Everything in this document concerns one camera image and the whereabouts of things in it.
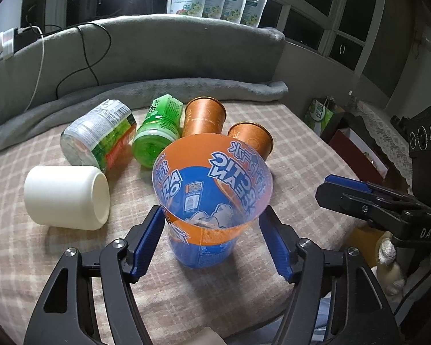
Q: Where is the white cable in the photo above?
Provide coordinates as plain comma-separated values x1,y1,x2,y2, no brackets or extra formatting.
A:
24,25,46,111

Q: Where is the grey folded blanket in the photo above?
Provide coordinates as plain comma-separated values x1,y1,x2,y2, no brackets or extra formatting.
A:
0,81,290,152

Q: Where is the blue and orange plastic cup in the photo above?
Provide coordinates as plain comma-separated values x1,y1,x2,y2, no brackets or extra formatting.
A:
152,133,274,269

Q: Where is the white lace cloth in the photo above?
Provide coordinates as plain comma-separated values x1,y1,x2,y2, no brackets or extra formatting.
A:
348,103,414,175

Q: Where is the black power adapter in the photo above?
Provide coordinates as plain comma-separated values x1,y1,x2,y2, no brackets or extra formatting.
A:
13,29,41,51

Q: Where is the black cable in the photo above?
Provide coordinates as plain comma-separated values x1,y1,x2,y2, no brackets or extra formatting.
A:
55,22,113,96

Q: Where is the tall copper paper cup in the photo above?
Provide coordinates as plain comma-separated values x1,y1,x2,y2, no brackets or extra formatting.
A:
181,96,226,139

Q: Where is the white cup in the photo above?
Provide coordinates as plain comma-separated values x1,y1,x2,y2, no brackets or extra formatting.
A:
23,165,111,231

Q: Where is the clear cup with green label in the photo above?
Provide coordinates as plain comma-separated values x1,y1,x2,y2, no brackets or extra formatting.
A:
60,99,137,173

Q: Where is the white charger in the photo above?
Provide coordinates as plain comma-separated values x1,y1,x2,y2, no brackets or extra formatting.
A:
0,28,16,59

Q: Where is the person's right hand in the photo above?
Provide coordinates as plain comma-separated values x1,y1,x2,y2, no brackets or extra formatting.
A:
376,235,407,297

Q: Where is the grey cushion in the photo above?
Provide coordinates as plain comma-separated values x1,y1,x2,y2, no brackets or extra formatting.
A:
0,12,286,126

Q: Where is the green plastic cup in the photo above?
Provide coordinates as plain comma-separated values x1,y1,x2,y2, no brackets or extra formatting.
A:
132,94,184,168

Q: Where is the green paper bag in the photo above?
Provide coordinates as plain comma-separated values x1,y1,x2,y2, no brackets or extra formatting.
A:
303,97,335,137

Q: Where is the red box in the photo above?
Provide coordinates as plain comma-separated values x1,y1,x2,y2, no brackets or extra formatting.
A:
328,129,389,180

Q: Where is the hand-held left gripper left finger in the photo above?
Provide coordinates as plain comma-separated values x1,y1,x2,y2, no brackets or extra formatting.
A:
23,205,166,345

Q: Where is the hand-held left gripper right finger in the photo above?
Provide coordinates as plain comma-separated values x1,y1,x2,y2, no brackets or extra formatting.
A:
259,206,399,345

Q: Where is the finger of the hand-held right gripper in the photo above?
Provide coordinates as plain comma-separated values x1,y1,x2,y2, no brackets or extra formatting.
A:
315,183,412,232
324,174,422,209

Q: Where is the short copper paper cup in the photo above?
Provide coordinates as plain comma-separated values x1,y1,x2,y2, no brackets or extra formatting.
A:
227,121,274,161

